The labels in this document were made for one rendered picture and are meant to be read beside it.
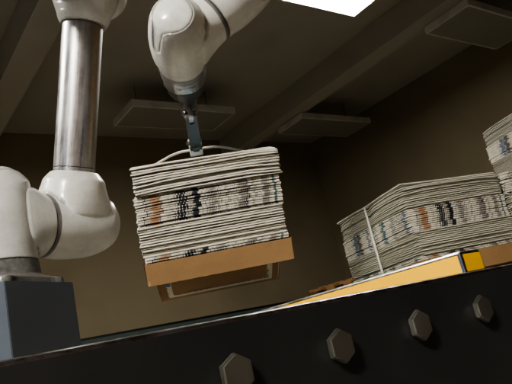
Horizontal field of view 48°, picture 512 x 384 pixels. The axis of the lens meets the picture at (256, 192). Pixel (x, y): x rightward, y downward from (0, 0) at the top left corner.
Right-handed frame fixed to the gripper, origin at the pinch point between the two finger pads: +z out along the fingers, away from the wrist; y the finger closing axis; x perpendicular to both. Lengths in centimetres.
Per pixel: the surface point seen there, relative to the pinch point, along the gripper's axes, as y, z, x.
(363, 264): 35, 33, 40
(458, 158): -203, 660, 392
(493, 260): 44, 10, 65
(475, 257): 55, -76, 20
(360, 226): 25, 30, 41
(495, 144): 2, 47, 97
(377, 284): 54, -69, 13
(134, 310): -80, 694, -115
